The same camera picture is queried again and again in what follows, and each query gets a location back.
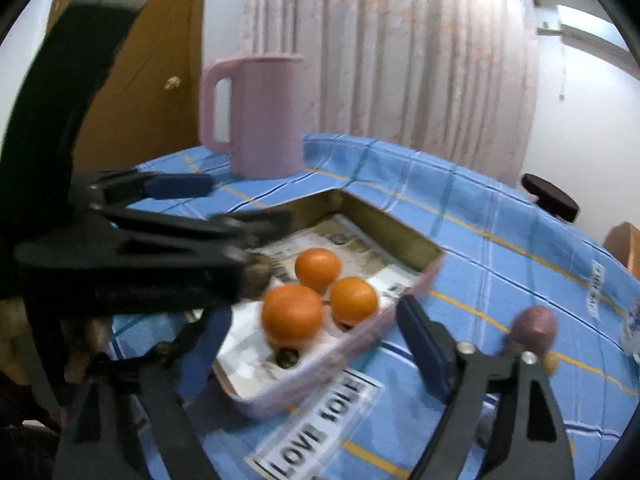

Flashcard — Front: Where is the white wall fixture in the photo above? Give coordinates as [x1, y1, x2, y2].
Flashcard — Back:
[536, 4, 640, 82]

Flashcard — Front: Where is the pink rectangular tray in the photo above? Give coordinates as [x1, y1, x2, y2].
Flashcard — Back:
[187, 187, 447, 422]

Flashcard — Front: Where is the newspaper sheet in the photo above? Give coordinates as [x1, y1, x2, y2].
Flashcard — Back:
[215, 212, 422, 402]

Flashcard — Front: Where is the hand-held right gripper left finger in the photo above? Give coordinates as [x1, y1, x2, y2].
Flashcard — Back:
[55, 305, 234, 480]

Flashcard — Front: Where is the wooden door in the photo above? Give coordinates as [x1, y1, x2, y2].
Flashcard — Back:
[47, 0, 212, 174]

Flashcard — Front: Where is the orange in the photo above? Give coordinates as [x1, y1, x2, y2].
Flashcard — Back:
[328, 276, 380, 329]
[294, 247, 342, 295]
[260, 283, 326, 350]

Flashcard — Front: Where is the pink plastic pitcher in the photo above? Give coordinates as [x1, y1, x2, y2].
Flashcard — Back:
[199, 52, 306, 180]

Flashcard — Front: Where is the pale pink curtain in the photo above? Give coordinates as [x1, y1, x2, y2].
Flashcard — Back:
[242, 0, 542, 187]

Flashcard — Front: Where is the dark round stool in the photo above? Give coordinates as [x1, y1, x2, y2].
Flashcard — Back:
[520, 173, 581, 224]

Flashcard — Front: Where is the blue plaid tablecloth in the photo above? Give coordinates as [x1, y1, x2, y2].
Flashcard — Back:
[107, 132, 640, 480]

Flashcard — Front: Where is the purple round fruit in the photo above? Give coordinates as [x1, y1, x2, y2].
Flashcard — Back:
[506, 305, 559, 356]

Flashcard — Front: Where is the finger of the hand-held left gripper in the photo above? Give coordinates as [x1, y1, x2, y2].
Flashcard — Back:
[72, 170, 215, 207]
[14, 209, 294, 313]

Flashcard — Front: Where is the wooden furniture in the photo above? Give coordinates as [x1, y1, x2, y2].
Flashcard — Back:
[602, 221, 640, 282]

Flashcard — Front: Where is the white printed object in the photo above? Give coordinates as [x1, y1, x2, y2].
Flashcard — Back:
[619, 296, 640, 362]

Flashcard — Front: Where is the person's left hand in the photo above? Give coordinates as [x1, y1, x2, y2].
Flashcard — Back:
[62, 316, 115, 383]

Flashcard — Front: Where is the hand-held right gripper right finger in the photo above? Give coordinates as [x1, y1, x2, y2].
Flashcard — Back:
[396, 295, 576, 480]

